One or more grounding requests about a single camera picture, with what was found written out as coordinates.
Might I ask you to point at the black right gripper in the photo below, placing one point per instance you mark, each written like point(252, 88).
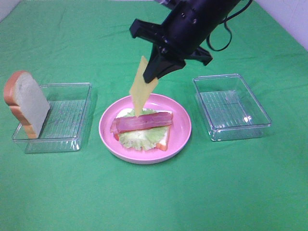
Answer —
point(179, 40)

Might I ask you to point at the yellow cheese slice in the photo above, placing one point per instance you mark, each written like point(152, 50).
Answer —
point(140, 90)

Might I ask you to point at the bacon strip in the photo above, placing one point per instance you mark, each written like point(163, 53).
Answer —
point(125, 124)
point(157, 116)

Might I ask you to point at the green lettuce leaf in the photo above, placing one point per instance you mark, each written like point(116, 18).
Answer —
point(142, 139)

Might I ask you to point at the bread slice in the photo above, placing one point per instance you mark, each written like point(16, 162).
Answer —
point(27, 102)
point(164, 144)

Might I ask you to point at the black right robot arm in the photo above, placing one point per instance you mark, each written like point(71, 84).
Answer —
point(205, 14)

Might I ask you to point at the pink round plate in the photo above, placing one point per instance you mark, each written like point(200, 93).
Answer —
point(179, 133)

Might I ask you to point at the right clear plastic container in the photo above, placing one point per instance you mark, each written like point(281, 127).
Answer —
point(229, 108)

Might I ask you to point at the clear plastic container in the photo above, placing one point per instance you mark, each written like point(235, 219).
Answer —
point(67, 124)
point(229, 108)

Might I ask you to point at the left clear plastic container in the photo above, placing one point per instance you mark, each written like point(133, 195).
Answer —
point(67, 124)

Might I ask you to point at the green tablecloth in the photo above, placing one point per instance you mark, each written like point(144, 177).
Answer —
point(243, 185)

